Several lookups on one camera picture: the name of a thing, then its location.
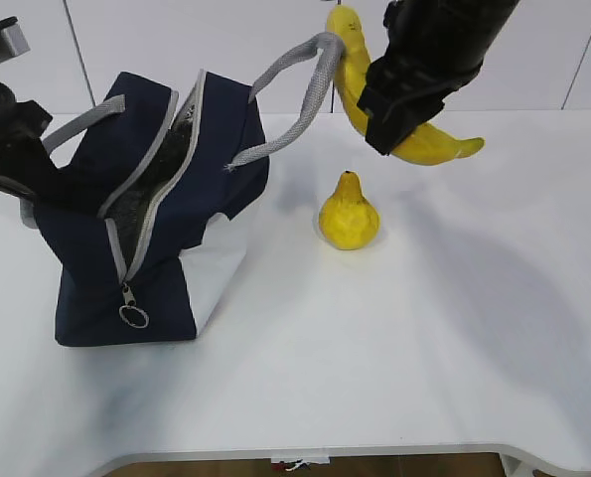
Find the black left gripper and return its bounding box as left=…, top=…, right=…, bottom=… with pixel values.
left=0, top=82, right=96, bottom=209

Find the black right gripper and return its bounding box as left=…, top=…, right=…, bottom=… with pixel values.
left=358, top=0, right=517, bottom=155

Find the yellow banana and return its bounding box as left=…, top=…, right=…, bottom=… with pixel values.
left=323, top=4, right=487, bottom=167

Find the yellow pear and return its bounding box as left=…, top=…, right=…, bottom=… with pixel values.
left=318, top=171, right=380, bottom=250

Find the navy blue lunch bag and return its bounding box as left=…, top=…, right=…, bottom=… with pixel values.
left=24, top=32, right=345, bottom=347

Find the white tag under table edge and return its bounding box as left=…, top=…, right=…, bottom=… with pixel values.
left=270, top=450, right=331, bottom=472

